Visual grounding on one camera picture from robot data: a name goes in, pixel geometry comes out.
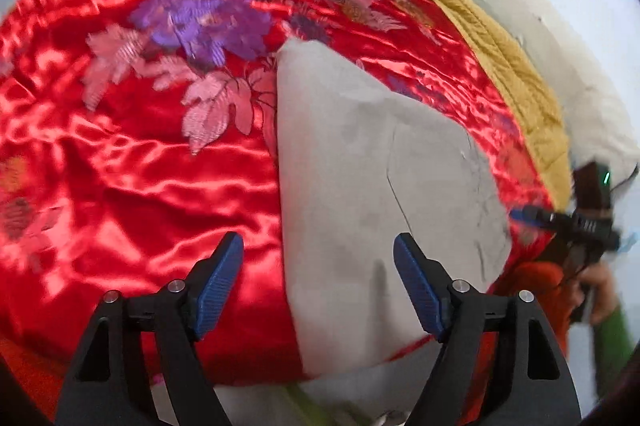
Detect person's right hand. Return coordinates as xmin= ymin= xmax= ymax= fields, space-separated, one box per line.
xmin=579 ymin=262 xmax=619 ymax=327

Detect beige pants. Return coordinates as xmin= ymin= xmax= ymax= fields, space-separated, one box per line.
xmin=275 ymin=38 xmax=513 ymax=377

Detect red floral satin blanket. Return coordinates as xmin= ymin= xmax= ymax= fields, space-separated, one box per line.
xmin=0 ymin=0 xmax=571 ymax=407

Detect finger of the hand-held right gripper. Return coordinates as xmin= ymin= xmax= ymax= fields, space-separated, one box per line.
xmin=509 ymin=205 xmax=556 ymax=232

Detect cream pillow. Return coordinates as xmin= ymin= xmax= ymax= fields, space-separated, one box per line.
xmin=447 ymin=0 xmax=640 ymax=193

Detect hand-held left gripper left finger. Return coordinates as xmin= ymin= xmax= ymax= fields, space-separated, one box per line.
xmin=54 ymin=231 xmax=245 ymax=426

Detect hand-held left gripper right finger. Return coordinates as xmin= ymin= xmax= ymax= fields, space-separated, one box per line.
xmin=393 ymin=232 xmax=583 ymax=426

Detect yellow knitted blanket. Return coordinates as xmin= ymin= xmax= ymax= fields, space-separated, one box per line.
xmin=372 ymin=0 xmax=573 ymax=207

